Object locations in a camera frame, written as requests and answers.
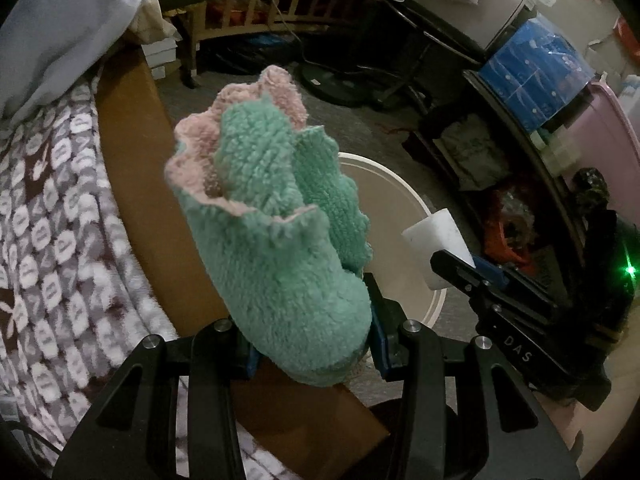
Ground blue wrapped pack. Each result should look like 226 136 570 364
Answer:
477 17 596 133

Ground white plastic bucket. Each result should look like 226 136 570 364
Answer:
336 152 447 331

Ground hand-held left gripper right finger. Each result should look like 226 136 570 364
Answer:
362 271 581 480

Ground white sponge block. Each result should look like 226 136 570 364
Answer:
401 210 476 291

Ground printed bunny blanket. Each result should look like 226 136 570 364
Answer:
0 77 281 480

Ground white shoe boxes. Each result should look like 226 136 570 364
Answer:
140 35 178 81

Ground green fuzzy slipper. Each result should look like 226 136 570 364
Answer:
165 65 373 388

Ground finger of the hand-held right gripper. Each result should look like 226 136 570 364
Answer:
474 255 557 307
430 249 502 312

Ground light blue quilt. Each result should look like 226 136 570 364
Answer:
0 0 166 121

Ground grey bag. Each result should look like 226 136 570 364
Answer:
440 115 501 191

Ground red bag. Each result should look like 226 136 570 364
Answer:
482 180 538 266

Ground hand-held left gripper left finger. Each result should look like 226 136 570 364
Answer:
52 317 261 480

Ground black fan base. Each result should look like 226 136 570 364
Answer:
300 55 381 108

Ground black shelf rack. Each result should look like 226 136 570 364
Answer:
400 70 601 281

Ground brown wooden bed board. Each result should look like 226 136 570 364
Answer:
95 45 391 466

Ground white box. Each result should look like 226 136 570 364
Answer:
415 0 531 53

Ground pink plastic tub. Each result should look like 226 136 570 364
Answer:
537 77 640 221

